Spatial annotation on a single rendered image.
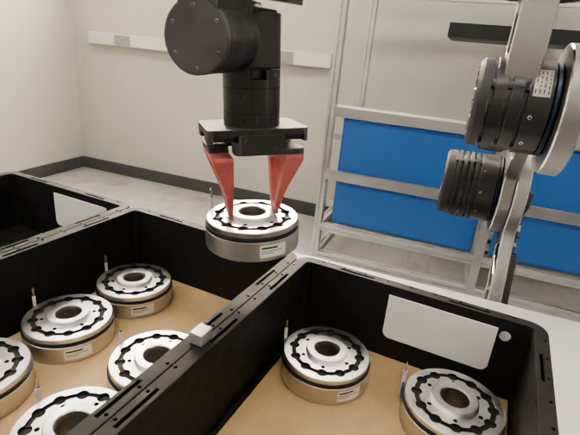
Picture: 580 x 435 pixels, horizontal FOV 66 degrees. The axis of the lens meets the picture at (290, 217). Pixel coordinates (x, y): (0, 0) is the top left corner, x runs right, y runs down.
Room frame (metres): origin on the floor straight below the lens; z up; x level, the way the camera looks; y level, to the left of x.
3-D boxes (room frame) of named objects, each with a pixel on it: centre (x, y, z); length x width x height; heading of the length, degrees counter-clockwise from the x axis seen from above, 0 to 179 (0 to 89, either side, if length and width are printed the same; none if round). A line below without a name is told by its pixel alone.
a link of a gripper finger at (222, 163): (0.46, 0.06, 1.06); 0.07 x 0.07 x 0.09; 21
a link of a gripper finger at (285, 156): (0.46, 0.03, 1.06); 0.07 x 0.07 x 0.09; 21
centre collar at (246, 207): (0.46, 0.04, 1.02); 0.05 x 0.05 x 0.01
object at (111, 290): (0.56, 0.21, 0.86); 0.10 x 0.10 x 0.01
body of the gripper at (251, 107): (0.46, 0.05, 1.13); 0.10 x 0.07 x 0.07; 111
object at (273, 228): (0.46, 0.04, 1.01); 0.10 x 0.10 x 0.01
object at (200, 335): (0.34, 0.07, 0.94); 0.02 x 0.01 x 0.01; 156
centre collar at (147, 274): (0.56, 0.21, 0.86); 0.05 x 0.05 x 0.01
